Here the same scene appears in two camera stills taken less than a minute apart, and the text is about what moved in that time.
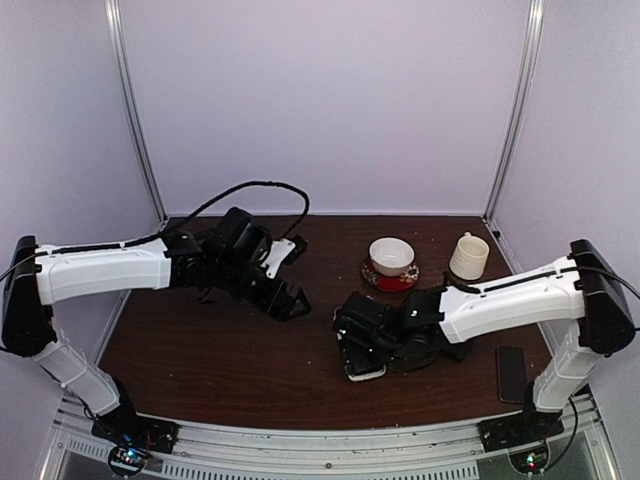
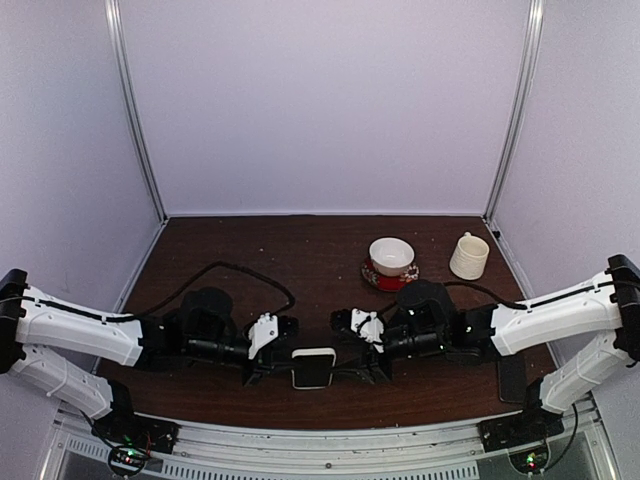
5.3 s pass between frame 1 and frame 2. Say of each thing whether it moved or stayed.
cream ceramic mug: stayed
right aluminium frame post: stayed
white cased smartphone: moved
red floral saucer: stayed
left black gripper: moved
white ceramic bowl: stayed
